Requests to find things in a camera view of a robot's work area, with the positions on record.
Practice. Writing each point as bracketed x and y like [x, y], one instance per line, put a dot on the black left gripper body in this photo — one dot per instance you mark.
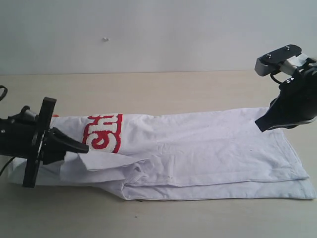
[21, 136]

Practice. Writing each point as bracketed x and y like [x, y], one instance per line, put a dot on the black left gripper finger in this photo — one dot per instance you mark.
[60, 142]
[50, 157]

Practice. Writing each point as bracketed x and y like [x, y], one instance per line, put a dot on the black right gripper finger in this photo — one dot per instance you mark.
[272, 119]

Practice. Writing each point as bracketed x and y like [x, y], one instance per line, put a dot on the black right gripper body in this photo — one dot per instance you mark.
[298, 98]

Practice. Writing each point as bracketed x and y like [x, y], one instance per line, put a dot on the white t-shirt red lettering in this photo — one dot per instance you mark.
[193, 156]

